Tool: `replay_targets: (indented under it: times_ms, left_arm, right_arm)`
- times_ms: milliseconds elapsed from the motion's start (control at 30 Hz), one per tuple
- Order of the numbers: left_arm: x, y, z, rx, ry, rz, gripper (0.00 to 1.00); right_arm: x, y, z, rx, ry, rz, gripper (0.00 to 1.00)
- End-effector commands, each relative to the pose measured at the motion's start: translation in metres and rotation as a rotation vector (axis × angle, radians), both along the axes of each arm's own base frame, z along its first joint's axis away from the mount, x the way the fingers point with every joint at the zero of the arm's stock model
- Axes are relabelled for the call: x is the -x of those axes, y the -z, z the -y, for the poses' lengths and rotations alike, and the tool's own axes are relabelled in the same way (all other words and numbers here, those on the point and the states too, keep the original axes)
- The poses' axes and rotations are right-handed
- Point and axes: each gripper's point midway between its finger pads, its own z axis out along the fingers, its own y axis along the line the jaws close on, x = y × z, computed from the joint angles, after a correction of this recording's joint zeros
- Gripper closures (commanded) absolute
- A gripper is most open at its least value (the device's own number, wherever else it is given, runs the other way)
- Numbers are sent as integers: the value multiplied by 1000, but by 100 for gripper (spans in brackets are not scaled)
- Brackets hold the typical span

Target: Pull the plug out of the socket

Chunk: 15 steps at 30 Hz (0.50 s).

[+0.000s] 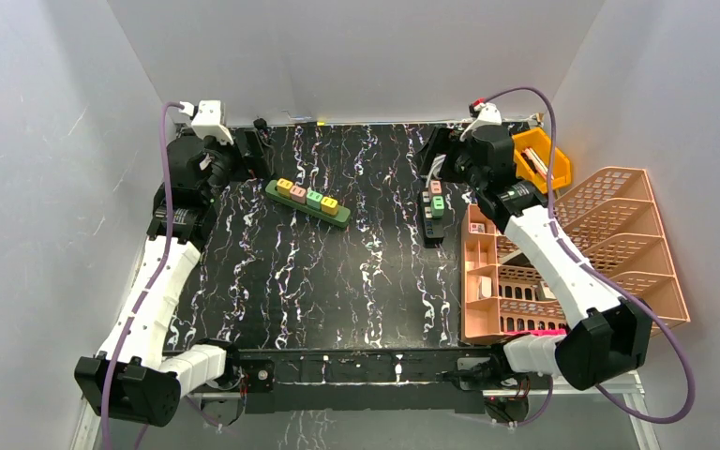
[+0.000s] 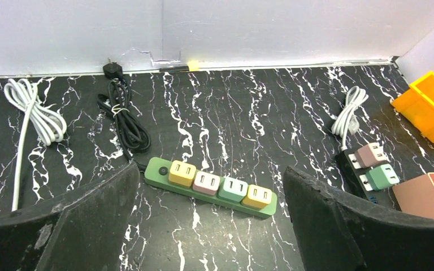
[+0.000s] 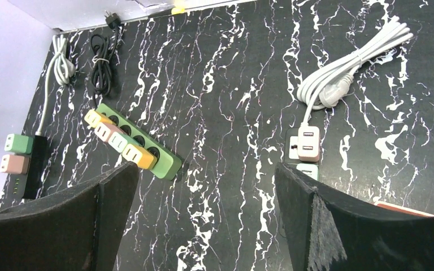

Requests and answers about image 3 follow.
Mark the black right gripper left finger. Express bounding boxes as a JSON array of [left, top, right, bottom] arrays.
[[0, 162, 139, 270]]

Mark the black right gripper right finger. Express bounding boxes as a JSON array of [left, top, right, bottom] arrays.
[[274, 163, 434, 270]]

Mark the green plug adapter dark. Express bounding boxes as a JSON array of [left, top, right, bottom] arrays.
[[296, 163, 319, 181]]

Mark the yellow plug adapter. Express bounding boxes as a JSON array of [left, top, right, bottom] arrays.
[[84, 110, 114, 128], [121, 143, 158, 169]]

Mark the light green plug adapter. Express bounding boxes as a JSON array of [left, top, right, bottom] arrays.
[[107, 132, 140, 153]]

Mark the pink usb plug adapter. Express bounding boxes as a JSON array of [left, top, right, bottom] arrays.
[[297, 125, 320, 163]]

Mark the green power strip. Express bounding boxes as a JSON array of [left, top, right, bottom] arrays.
[[95, 103, 183, 181]]

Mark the pink plug on black strip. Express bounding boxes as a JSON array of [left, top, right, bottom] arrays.
[[0, 154, 29, 174]]

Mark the green plug on black strip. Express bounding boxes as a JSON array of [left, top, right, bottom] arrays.
[[4, 134, 33, 154]]

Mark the white coiled power cable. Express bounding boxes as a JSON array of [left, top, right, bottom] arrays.
[[296, 15, 415, 128]]

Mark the white coiled cable left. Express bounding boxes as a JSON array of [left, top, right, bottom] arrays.
[[35, 34, 76, 137]]

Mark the black coiled cable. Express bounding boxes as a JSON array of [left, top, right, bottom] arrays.
[[89, 11, 123, 109]]

